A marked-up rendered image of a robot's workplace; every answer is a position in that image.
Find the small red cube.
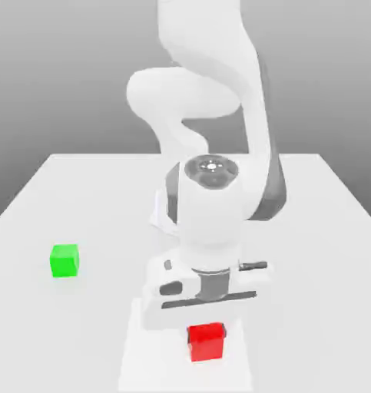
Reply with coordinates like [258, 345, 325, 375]
[187, 322, 227, 362]

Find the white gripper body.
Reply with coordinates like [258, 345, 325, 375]
[142, 290, 258, 332]

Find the small green cube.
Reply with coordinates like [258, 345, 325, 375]
[49, 243, 81, 278]

